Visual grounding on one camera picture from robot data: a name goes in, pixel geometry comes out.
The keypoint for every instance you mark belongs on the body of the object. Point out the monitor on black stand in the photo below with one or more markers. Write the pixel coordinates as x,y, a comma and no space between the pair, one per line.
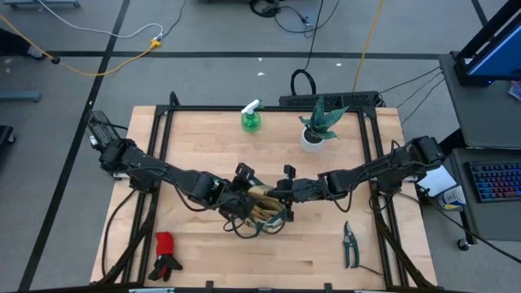
500,57

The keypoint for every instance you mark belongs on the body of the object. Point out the black caster wheel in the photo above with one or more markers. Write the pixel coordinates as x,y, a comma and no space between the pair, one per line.
464,244

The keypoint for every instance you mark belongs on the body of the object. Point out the colourful booklet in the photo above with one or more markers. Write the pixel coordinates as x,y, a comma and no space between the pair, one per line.
516,90

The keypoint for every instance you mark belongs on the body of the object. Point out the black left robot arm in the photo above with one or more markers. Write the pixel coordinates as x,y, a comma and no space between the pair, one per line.
142,163

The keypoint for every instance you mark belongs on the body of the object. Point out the silver aluminium bar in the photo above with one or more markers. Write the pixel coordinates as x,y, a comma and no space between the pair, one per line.
150,290

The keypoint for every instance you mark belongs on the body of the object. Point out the grey computer cart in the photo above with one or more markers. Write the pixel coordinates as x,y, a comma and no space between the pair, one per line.
480,114

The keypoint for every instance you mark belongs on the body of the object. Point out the green spray bottle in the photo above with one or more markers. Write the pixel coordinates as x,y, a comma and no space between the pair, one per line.
251,122

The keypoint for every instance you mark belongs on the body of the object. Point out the blue yellow can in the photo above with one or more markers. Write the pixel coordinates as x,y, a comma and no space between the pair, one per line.
452,199

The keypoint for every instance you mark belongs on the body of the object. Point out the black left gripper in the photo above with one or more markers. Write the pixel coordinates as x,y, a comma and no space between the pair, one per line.
238,203

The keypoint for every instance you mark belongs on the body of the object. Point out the green pruning shears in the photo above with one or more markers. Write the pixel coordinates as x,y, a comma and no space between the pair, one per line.
350,244

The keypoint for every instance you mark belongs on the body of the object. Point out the potted snake plant white pot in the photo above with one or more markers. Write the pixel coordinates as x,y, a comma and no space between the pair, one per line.
311,142

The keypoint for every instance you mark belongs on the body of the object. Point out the black perforated power bar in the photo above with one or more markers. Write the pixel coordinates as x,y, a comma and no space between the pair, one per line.
346,99

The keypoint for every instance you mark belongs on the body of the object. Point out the grey metal stand foot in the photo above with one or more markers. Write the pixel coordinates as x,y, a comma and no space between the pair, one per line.
40,4
20,96

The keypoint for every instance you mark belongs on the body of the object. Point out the backlit keyboard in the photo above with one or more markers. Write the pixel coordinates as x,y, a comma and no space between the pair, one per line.
496,181

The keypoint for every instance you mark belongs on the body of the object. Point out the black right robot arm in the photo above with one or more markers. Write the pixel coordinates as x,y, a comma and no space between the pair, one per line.
386,167

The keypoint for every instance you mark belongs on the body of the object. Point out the black aluminium table frame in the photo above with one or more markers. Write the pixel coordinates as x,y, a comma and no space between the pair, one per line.
203,108

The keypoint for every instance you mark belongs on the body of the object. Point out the red black gardening glove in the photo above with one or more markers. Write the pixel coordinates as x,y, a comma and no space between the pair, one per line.
165,244

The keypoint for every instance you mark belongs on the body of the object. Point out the black mesh box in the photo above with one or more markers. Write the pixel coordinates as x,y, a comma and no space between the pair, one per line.
99,128

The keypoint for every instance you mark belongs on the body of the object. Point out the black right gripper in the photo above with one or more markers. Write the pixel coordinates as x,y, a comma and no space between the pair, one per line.
305,190

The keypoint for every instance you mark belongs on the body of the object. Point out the person's leg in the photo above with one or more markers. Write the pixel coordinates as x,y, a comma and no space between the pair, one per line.
16,42

